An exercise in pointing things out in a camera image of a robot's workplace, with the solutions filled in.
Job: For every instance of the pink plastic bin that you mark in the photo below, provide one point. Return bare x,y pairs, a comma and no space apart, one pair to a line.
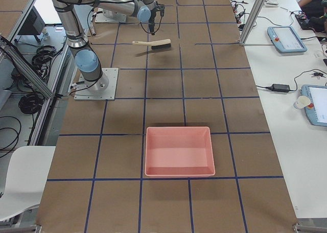
173,152

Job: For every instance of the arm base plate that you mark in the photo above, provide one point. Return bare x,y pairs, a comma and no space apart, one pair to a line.
109,17
104,89

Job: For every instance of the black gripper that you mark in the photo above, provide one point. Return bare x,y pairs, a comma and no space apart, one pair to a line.
153,16

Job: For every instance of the black power adapter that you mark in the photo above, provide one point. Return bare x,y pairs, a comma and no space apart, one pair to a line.
279,88

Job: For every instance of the near teach pendant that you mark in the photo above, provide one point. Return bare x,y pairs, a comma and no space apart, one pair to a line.
316,111

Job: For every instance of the far teach pendant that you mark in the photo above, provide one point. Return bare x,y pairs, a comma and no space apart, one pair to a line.
286,40

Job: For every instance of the aluminium frame post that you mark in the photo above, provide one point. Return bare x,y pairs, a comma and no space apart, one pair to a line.
256,8

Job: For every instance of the white chair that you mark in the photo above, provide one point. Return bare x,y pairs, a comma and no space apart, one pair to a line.
26,178

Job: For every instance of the teach pendant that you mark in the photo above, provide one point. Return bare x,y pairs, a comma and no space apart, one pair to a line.
316,111
286,40

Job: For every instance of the paper cup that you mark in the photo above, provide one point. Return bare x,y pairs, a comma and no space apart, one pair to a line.
302,102

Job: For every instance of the white hand brush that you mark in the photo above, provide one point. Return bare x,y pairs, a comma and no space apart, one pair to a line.
155,45

